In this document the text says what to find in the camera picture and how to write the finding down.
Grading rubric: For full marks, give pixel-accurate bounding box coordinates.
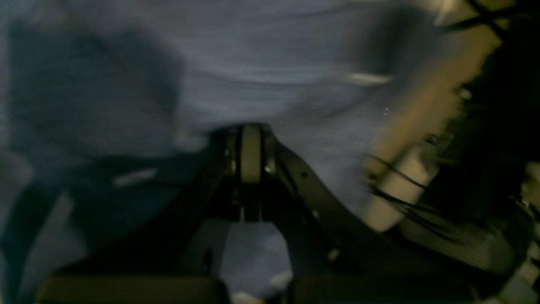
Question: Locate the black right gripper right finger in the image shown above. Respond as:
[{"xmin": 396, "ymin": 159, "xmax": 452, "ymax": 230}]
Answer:
[{"xmin": 262, "ymin": 125, "xmax": 474, "ymax": 304}]

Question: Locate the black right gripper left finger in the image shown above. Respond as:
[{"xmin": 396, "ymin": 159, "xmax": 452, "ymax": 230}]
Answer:
[{"xmin": 35, "ymin": 124, "xmax": 262, "ymax": 304}]

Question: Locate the dark blue t-shirt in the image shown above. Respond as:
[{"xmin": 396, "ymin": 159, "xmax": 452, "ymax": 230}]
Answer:
[{"xmin": 1, "ymin": 0, "xmax": 440, "ymax": 304}]

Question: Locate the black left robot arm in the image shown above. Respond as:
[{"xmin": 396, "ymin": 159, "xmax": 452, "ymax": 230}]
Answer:
[{"xmin": 372, "ymin": 0, "xmax": 539, "ymax": 302}]

